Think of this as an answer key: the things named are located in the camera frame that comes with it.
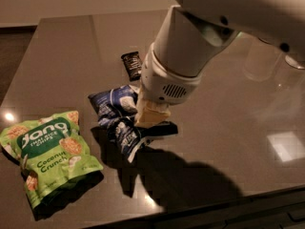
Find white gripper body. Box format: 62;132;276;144
141;43;201;105

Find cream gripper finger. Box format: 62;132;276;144
135;99;171;128
136;91;144;114

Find blue chip bag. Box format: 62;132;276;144
88;85;178;163

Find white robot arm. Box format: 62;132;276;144
135;0;305;128

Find green rice chip bag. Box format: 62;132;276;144
0;111;103;208

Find black candy bar wrapper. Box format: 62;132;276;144
121;52;142;81

